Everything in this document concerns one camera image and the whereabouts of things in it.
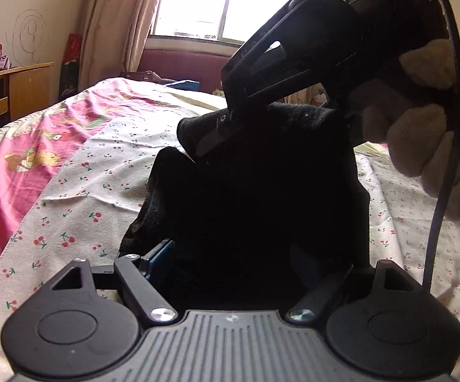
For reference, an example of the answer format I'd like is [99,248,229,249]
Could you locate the black cable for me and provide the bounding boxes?
[421,0,460,292]

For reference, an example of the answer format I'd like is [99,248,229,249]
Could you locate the person's right hand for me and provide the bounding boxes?
[349,42,460,220]

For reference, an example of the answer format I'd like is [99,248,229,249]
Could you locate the blue flat item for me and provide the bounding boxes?
[169,80,201,92]

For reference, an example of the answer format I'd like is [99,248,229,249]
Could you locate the black pants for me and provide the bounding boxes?
[118,101,372,316]

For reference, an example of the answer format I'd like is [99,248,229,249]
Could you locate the window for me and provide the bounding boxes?
[149,0,299,45]

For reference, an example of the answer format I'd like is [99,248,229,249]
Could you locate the beige curtain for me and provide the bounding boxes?
[78,0,169,89]

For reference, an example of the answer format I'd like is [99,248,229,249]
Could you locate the wooden desk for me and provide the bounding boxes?
[0,62,55,141]

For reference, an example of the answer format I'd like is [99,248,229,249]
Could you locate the floral bed sheet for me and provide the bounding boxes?
[0,76,460,382]

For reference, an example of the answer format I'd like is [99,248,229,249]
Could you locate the red bag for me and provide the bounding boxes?
[60,34,84,101]

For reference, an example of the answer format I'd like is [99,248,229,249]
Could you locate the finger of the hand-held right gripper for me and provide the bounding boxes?
[195,2,295,159]

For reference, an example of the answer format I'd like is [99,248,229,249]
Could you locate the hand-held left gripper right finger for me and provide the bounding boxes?
[289,247,416,324]

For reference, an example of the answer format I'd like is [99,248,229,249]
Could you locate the maroon headboard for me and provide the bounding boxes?
[120,46,247,97]

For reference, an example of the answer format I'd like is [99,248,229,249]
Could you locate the dark brown pouch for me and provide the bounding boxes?
[119,70,164,85]

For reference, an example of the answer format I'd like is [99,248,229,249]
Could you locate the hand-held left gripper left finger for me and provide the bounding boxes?
[51,239,177,324]

